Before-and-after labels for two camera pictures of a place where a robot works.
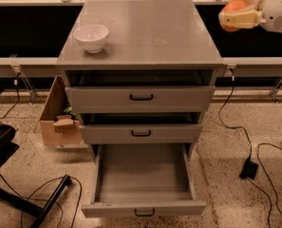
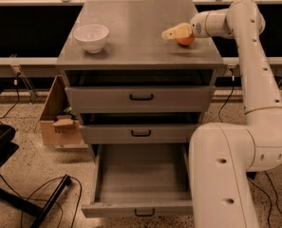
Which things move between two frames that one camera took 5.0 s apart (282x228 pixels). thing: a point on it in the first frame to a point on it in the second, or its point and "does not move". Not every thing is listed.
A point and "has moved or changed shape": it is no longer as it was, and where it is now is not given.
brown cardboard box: (59, 123) does not move
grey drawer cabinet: (140, 72) does not move
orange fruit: (233, 6) has moved or changed shape
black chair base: (2, 146) does not move
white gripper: (275, 12) to (197, 26)
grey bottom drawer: (140, 180) does not move
